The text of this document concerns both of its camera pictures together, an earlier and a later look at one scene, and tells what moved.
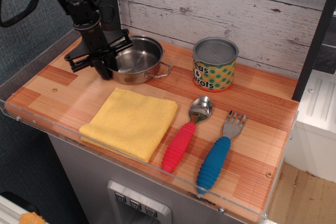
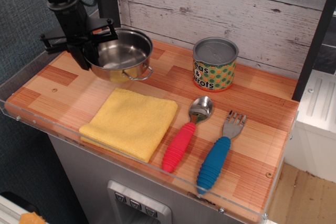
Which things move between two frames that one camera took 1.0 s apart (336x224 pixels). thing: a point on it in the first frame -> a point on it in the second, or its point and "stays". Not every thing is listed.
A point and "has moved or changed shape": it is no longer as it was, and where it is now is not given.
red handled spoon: x=200 y=108 stays
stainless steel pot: x=141 y=61 has moved or changed shape
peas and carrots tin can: x=214 y=60 stays
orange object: x=31 y=218 stays
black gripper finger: x=110 y=60 -> x=91 y=52
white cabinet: x=312 y=146 stays
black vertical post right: x=318 y=37 stays
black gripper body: x=97 y=46 -> x=77 y=29
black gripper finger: x=102 y=68 -> x=78 y=53
